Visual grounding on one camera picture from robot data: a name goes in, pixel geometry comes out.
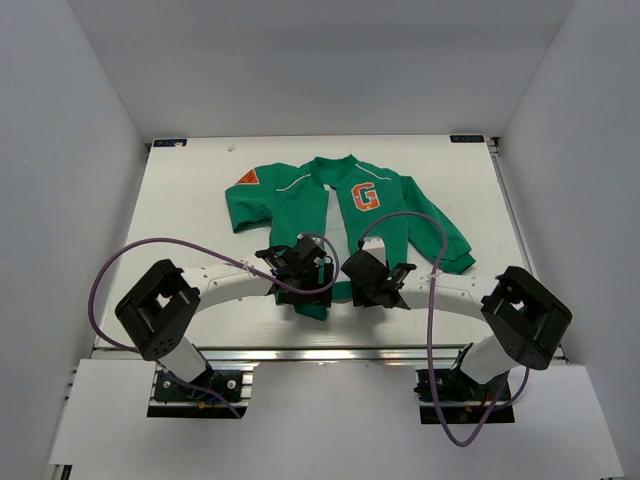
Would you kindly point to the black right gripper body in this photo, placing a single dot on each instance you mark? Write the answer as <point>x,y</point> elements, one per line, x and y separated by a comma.
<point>362,296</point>

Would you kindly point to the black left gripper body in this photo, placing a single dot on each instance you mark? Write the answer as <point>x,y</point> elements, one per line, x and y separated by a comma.
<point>308,279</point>

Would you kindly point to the green varsity jacket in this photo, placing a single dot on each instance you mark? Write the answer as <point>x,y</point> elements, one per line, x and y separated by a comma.
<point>344,199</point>

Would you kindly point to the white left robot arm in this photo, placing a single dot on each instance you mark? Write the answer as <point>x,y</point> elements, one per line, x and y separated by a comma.
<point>158,309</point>

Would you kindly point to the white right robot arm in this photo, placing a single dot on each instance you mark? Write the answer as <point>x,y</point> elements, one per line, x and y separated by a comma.
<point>526,320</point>

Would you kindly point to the blue right corner label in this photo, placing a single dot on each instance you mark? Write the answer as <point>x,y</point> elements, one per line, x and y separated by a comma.
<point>467,138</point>

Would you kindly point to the blue corner label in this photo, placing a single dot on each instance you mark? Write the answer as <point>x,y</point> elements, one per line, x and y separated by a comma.
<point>467,138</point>
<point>169,143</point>

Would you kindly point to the blue left corner label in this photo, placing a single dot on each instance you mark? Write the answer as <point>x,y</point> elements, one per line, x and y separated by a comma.
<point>169,143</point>

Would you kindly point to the aluminium table edge rail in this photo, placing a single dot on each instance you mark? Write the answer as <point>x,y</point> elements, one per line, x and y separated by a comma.
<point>310,354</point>

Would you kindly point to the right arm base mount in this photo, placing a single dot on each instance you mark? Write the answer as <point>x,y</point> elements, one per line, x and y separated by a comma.
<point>467,412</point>

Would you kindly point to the aluminium right side rail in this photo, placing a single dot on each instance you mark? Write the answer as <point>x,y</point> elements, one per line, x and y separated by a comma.
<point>493,145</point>

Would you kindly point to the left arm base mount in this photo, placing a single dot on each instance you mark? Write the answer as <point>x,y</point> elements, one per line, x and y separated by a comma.
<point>169,399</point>

